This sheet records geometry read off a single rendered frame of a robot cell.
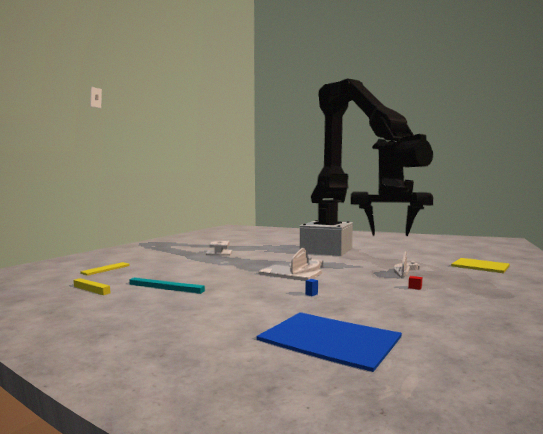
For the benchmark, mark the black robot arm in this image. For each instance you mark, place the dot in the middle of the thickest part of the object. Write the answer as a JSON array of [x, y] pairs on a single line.
[[409, 150]]

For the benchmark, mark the small red cube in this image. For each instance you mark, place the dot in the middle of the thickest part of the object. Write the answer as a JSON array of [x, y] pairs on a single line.
[[415, 282]]

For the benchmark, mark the teal rectangular bar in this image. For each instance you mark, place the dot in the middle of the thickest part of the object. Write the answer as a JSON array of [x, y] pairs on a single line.
[[160, 284]]

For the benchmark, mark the blue flat rectangular plate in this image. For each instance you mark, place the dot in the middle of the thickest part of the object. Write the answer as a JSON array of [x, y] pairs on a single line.
[[346, 343]]

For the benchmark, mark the yellow rectangular bar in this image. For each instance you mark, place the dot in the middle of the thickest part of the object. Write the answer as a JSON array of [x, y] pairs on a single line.
[[91, 286]]

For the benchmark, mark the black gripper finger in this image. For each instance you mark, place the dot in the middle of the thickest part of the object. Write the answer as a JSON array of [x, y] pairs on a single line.
[[411, 213], [369, 212]]

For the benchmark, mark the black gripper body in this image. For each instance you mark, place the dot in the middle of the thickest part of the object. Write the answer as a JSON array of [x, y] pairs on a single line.
[[418, 199]]

